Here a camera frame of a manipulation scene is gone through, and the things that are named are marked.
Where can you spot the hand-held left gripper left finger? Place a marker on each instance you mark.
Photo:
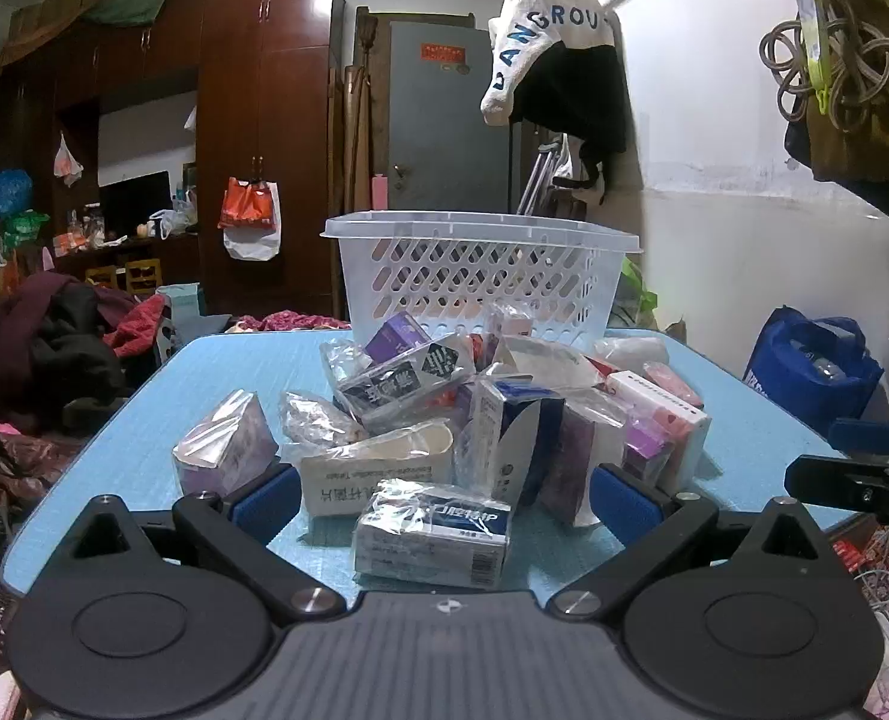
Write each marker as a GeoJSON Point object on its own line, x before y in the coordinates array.
{"type": "Point", "coordinates": [263, 501]}

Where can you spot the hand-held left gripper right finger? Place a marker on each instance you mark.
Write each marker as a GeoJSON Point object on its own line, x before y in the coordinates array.
{"type": "Point", "coordinates": [626, 501]}

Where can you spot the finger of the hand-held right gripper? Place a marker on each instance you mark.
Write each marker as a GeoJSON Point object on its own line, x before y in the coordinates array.
{"type": "Point", "coordinates": [876, 436]}
{"type": "Point", "coordinates": [849, 487]}

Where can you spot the bagged blue and white box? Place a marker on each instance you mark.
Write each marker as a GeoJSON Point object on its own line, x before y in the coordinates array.
{"type": "Point", "coordinates": [433, 540]}

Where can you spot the white plastic basket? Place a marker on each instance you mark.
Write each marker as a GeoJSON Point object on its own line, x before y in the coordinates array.
{"type": "Point", "coordinates": [482, 277]}

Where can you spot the bagged dark purple box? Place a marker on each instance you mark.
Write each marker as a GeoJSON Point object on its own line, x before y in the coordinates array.
{"type": "Point", "coordinates": [583, 457]}

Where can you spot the blue tote bag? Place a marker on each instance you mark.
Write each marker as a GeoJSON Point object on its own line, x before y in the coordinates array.
{"type": "Point", "coordinates": [808, 375]}

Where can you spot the white box with pink side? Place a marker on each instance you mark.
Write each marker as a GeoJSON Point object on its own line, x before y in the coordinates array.
{"type": "Point", "coordinates": [669, 420]}

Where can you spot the small clear bagged packet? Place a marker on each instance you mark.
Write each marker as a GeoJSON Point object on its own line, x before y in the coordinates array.
{"type": "Point", "coordinates": [317, 420]}

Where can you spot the white printed carton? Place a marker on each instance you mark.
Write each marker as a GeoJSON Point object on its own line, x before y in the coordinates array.
{"type": "Point", "coordinates": [362, 476]}

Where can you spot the pink packet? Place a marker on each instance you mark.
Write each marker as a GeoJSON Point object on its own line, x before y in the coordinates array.
{"type": "Point", "coordinates": [673, 382]}

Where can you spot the white bagged packet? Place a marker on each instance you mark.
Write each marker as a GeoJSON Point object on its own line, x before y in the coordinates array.
{"type": "Point", "coordinates": [632, 351]}

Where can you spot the clear bag with white box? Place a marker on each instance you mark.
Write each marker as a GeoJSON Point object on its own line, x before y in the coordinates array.
{"type": "Point", "coordinates": [546, 364]}

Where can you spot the bagged black and white box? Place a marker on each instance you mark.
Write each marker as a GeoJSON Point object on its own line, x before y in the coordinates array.
{"type": "Point", "coordinates": [403, 382]}

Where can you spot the green plastic bag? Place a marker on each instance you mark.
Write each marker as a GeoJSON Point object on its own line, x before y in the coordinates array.
{"type": "Point", "coordinates": [638, 292]}

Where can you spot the pale teal box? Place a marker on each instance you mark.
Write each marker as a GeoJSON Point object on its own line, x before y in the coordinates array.
{"type": "Point", "coordinates": [180, 307]}

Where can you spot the pile of dark clothes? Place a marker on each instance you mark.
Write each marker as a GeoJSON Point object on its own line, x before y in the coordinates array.
{"type": "Point", "coordinates": [54, 345]}

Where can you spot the brown hanging bag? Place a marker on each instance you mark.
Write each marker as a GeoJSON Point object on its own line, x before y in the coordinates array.
{"type": "Point", "coordinates": [887, 150]}

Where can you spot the orange plastic bag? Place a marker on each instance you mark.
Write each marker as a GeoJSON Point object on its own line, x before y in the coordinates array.
{"type": "Point", "coordinates": [248, 204]}

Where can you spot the black television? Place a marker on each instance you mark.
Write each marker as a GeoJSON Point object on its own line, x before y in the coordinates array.
{"type": "Point", "coordinates": [135, 202]}

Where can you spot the pink door tag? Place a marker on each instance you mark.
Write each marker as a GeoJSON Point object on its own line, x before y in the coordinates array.
{"type": "Point", "coordinates": [376, 191]}

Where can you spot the metal crutches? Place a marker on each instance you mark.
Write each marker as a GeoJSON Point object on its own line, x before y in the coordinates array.
{"type": "Point", "coordinates": [538, 180]}

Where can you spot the brown wooden wardrobe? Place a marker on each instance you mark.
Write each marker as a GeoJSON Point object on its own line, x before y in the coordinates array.
{"type": "Point", "coordinates": [264, 127]}

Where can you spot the small white plastic bag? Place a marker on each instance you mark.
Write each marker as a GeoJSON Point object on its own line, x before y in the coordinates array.
{"type": "Point", "coordinates": [67, 161]}

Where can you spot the wooden sticks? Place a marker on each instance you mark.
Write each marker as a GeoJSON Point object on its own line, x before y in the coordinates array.
{"type": "Point", "coordinates": [360, 112]}

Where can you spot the black hanging garment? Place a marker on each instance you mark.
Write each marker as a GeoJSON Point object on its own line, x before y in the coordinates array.
{"type": "Point", "coordinates": [587, 97]}

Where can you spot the grey door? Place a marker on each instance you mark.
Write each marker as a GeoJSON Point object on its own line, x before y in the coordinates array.
{"type": "Point", "coordinates": [444, 127]}

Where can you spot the white lettered garment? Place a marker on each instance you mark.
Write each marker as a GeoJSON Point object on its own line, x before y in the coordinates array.
{"type": "Point", "coordinates": [542, 22]}

